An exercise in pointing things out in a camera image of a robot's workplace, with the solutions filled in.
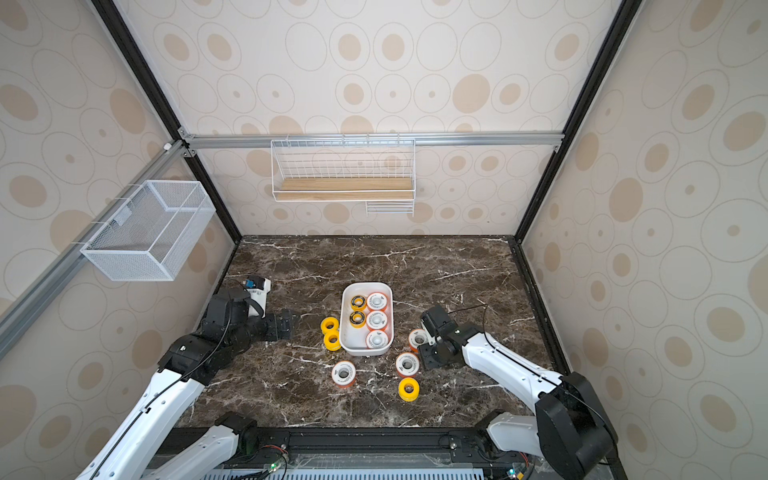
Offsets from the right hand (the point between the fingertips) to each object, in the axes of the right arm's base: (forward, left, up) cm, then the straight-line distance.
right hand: (430, 359), depth 85 cm
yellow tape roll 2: (+5, +29, -1) cm, 30 cm away
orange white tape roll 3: (+6, +16, -1) cm, 17 cm away
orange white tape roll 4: (-5, +25, -2) cm, 25 cm away
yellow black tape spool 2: (+13, +23, -2) cm, 26 cm away
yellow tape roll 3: (-8, +6, -3) cm, 10 cm away
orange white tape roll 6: (-1, +6, -2) cm, 7 cm away
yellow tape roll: (+10, +31, -2) cm, 33 cm away
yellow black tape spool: (+19, +23, -2) cm, 30 cm away
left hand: (+2, +36, +19) cm, 41 cm away
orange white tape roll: (+20, +17, -2) cm, 26 cm away
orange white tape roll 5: (+7, +4, -2) cm, 9 cm away
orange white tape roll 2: (+13, +17, -2) cm, 21 cm away
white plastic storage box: (+7, +24, -3) cm, 25 cm away
